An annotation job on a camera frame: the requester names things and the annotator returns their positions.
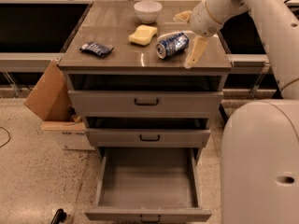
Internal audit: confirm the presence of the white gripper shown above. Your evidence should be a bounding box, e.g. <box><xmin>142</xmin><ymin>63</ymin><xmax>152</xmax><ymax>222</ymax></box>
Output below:
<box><xmin>173</xmin><ymin>2</ymin><xmax>223</xmax><ymax>69</ymax></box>

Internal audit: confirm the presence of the blue pepsi can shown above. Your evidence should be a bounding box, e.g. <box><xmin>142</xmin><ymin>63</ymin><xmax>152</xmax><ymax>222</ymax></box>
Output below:
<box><xmin>156</xmin><ymin>32</ymin><xmax>190</xmax><ymax>59</ymax></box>

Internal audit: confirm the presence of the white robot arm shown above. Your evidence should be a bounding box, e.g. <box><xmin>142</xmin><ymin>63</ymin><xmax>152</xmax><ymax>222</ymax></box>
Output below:
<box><xmin>175</xmin><ymin>0</ymin><xmax>299</xmax><ymax>224</ymax></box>

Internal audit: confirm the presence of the grey drawer cabinet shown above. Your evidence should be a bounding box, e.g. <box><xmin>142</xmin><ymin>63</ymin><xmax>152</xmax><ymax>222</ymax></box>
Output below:
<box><xmin>58</xmin><ymin>0</ymin><xmax>234</xmax><ymax>156</ymax></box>

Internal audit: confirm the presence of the grey top drawer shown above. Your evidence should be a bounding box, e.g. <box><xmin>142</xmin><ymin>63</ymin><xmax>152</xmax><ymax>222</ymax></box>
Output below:
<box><xmin>69</xmin><ymin>91</ymin><xmax>223</xmax><ymax>119</ymax></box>

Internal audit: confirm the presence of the grey middle drawer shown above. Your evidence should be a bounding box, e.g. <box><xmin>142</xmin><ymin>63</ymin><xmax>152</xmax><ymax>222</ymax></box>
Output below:
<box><xmin>86</xmin><ymin>128</ymin><xmax>211</xmax><ymax>147</ymax></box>

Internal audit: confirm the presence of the grey open bottom drawer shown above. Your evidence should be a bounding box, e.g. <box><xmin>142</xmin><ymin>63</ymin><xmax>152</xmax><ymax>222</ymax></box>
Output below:
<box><xmin>85</xmin><ymin>147</ymin><xmax>211</xmax><ymax>224</ymax></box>

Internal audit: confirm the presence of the black wheel at bottom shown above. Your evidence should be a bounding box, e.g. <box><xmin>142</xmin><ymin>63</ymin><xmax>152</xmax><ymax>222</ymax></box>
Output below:
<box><xmin>50</xmin><ymin>208</ymin><xmax>67</xmax><ymax>224</ymax></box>

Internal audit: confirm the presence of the white ceramic bowl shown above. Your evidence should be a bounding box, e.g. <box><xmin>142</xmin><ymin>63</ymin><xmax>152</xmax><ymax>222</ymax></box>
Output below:
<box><xmin>134</xmin><ymin>0</ymin><xmax>163</xmax><ymax>24</ymax></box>

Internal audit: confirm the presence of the yellow sponge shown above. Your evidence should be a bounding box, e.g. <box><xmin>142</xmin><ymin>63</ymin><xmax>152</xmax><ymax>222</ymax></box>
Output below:
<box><xmin>129</xmin><ymin>25</ymin><xmax>158</xmax><ymax>46</ymax></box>

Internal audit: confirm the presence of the dark blue snack packet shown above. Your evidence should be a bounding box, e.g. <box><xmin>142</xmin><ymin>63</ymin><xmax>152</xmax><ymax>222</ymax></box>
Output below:
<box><xmin>79</xmin><ymin>42</ymin><xmax>114</xmax><ymax>58</ymax></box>

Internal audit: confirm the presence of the brown cardboard box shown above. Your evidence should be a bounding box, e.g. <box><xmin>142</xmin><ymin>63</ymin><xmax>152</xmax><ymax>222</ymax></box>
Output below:
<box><xmin>24</xmin><ymin>61</ymin><xmax>93</xmax><ymax>150</ymax></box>

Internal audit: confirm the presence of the black cable on floor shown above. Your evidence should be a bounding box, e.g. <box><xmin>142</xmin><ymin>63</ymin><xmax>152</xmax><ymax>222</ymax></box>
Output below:
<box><xmin>0</xmin><ymin>126</ymin><xmax>11</xmax><ymax>149</ymax></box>

